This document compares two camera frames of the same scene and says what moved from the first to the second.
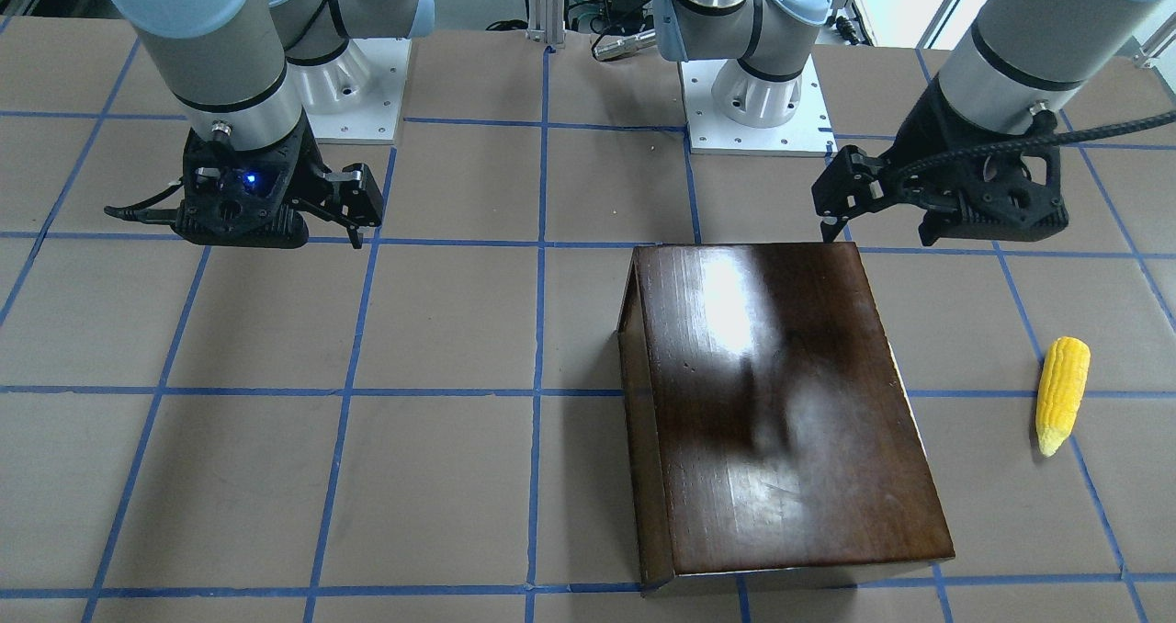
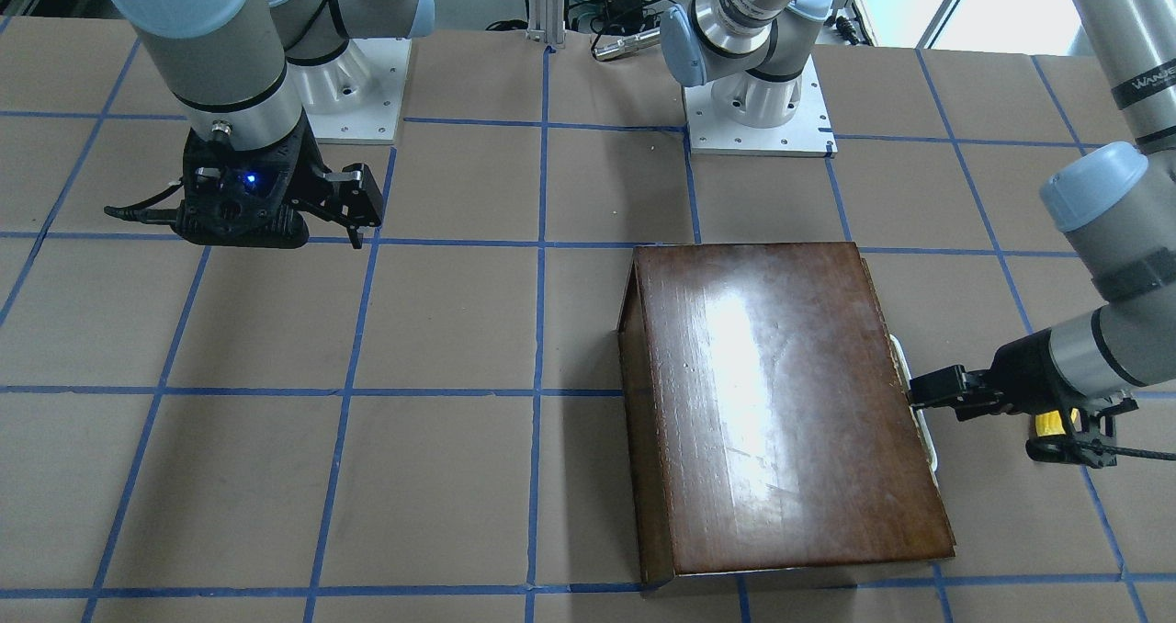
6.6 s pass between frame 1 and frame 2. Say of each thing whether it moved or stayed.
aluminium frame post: stayed
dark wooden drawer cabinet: stayed
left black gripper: moved
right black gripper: stayed
